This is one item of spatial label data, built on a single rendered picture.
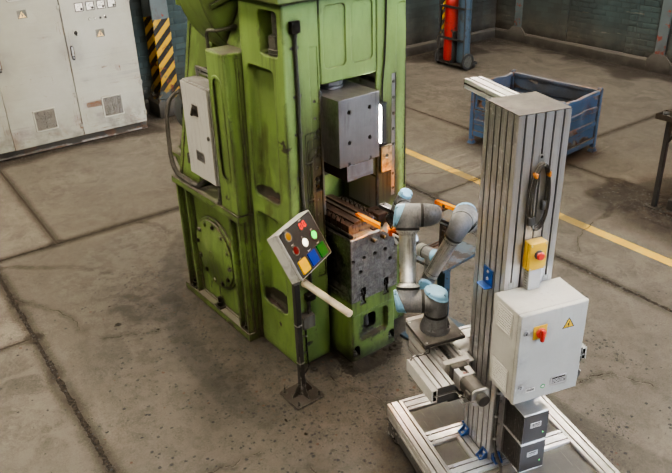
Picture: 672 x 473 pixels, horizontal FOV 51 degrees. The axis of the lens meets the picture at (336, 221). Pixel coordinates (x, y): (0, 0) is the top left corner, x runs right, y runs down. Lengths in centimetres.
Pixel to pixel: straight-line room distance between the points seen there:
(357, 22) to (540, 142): 154
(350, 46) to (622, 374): 264
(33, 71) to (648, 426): 705
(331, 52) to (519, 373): 198
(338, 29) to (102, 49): 527
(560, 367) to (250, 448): 182
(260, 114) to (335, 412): 182
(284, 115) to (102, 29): 523
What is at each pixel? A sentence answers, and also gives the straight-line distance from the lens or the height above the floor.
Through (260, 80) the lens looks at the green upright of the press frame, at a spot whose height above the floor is 183.
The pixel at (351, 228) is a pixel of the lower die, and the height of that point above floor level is 96.
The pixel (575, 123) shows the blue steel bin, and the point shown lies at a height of 42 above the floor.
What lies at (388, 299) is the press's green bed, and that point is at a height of 38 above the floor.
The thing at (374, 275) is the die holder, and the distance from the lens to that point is 449.
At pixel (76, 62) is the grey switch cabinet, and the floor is 97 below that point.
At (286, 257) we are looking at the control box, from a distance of 376.
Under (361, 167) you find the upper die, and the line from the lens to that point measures 418.
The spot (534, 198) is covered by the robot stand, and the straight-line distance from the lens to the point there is 304.
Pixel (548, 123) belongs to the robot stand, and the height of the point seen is 198.
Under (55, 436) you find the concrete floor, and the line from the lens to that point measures 462.
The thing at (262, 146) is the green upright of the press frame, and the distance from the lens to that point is 432.
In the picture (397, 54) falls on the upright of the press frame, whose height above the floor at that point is 190.
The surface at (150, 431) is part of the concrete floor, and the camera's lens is 446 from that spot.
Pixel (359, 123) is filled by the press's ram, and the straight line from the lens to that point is 407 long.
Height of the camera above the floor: 293
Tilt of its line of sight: 27 degrees down
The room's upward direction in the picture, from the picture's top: 2 degrees counter-clockwise
